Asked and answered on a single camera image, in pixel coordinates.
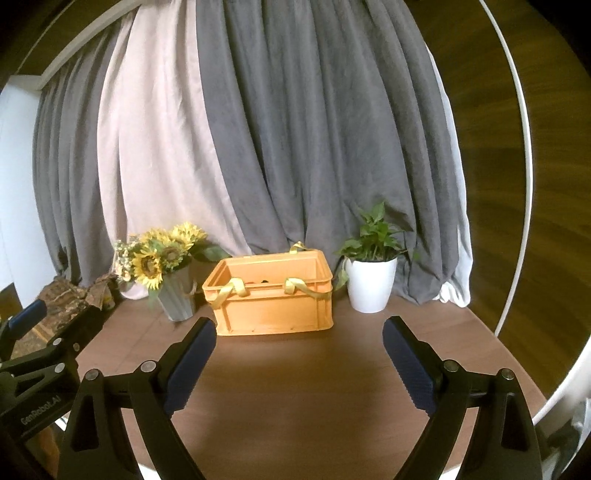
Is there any patterned brown cushion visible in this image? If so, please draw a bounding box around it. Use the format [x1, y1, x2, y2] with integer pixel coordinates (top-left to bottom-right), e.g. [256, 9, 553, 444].
[9, 274, 121, 360]

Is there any sunflower bouquet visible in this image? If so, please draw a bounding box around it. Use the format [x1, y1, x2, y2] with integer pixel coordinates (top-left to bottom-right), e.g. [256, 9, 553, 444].
[111, 221, 230, 299]

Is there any grey ribbed vase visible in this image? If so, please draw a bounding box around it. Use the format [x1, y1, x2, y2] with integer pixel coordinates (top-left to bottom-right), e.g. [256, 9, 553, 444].
[157, 266, 197, 322]

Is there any white plant pot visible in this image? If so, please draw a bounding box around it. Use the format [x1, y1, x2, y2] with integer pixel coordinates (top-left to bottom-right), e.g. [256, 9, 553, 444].
[345, 259, 398, 314]

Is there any white sheer curtain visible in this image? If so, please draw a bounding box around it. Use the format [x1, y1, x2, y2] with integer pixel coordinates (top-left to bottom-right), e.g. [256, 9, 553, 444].
[97, 1, 252, 256]

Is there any green potted plant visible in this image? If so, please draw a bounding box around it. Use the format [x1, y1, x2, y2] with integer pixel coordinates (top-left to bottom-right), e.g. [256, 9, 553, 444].
[332, 201, 421, 291]

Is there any orange plastic crate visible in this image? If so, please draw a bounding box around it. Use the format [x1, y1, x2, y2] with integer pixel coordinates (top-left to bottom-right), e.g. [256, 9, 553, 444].
[202, 243, 334, 336]

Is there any grey curtain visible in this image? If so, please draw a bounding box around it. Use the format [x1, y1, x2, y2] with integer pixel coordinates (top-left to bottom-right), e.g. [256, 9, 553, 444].
[33, 1, 473, 307]

